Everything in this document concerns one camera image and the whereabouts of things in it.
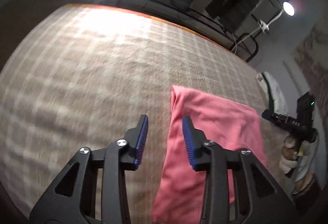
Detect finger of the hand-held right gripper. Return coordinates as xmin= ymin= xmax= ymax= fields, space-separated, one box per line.
xmin=262 ymin=109 xmax=284 ymax=126

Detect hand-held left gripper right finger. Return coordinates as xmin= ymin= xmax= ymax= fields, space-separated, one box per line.
xmin=182 ymin=116 xmax=298 ymax=224

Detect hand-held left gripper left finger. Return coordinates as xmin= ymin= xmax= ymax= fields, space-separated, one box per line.
xmin=29 ymin=114 xmax=149 ymax=224

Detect pink shirt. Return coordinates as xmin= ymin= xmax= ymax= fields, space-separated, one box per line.
xmin=151 ymin=85 xmax=268 ymax=223

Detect person's right forearm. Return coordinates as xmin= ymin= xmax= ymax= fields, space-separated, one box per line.
xmin=292 ymin=141 xmax=319 ymax=197

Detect folded white clothes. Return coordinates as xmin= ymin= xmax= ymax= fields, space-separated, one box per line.
xmin=257 ymin=72 xmax=289 ymax=117

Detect person's right hand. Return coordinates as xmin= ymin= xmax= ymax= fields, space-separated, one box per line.
xmin=279 ymin=134 xmax=303 ymax=176

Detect white clip lamp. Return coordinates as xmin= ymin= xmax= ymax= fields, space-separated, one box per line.
xmin=231 ymin=1 xmax=296 ymax=54

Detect black metal rack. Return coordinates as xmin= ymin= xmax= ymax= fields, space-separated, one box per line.
xmin=95 ymin=0 xmax=305 ymax=62

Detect marble print wall hanging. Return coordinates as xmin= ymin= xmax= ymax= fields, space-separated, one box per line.
xmin=291 ymin=25 xmax=328 ymax=96

